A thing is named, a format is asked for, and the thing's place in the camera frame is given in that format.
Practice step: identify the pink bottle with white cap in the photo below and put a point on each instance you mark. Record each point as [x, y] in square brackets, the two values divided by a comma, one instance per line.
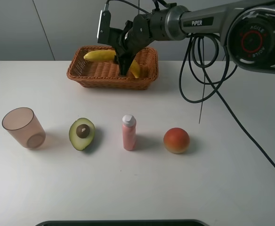
[129, 132]

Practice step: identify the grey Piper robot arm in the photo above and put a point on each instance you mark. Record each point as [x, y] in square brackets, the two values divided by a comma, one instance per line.
[245, 29]

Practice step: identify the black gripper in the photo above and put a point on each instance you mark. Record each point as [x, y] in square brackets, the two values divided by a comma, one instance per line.
[129, 41]

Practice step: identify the red orange peach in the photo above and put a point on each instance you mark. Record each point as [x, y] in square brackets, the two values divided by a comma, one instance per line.
[176, 140]

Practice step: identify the translucent pink plastic cup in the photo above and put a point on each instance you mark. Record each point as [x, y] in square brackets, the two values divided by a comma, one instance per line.
[22, 124]

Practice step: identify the brown wicker basket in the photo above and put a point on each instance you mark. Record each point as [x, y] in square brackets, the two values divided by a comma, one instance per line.
[107, 74]

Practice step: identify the yellow banana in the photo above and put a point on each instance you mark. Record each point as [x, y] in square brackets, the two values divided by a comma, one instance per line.
[110, 55]

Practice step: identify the halved avocado with pit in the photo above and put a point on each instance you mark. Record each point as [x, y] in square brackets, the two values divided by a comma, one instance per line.
[81, 133]

